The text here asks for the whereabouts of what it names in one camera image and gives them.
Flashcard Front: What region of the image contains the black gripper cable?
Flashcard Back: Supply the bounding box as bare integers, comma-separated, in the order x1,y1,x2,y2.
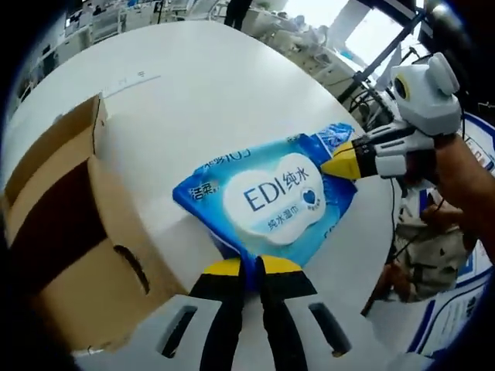
386,175,446,267

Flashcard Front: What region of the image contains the blue wet wipes pack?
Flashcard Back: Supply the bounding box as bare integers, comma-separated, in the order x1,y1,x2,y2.
172,121,359,291

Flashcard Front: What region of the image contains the black metal frame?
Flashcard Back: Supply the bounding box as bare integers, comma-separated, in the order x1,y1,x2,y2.
338,3,430,105

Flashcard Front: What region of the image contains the person's right hand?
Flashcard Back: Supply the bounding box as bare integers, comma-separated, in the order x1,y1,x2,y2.
405,134,469,186

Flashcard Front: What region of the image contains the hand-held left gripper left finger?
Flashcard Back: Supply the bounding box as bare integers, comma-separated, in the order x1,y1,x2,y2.
72,257,246,371

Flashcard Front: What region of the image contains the brown cardboard shoe box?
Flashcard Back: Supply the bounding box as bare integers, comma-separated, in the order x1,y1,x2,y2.
0,94,186,355

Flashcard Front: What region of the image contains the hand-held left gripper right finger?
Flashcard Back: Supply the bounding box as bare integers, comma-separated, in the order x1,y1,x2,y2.
256,254,435,371

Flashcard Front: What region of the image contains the blue white display board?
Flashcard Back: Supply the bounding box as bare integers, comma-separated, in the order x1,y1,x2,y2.
409,111,495,356

